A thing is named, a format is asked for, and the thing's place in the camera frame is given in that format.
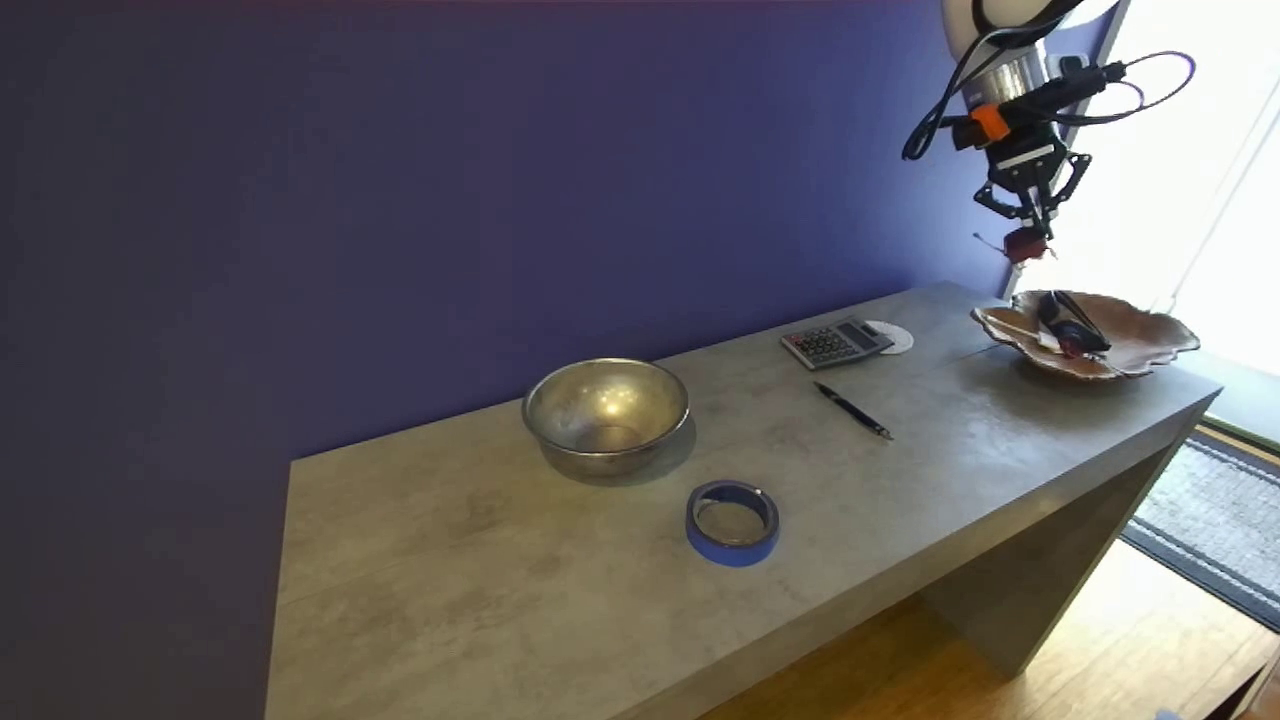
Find dark floor mat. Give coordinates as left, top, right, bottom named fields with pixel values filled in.
left=1125, top=426, right=1280, bottom=632

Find silver metal bowl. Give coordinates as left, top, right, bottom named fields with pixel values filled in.
left=519, top=354, right=696, bottom=485

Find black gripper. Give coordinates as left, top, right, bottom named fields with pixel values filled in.
left=967, top=95, right=1092, bottom=215

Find blue masking tape roll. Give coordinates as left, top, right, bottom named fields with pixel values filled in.
left=683, top=480, right=781, bottom=567

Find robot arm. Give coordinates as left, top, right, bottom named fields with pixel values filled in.
left=945, top=0, right=1125, bottom=223

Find blue ballpoint pen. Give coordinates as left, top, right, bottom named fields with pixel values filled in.
left=813, top=381, right=894, bottom=439

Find grey pocket calculator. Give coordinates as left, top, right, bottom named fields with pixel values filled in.
left=784, top=321, right=894, bottom=372

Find black sunglasses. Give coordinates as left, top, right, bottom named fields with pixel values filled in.
left=1036, top=292, right=1107, bottom=354

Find brown wooden burl tray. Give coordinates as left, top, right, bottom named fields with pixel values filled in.
left=974, top=288, right=1200, bottom=383

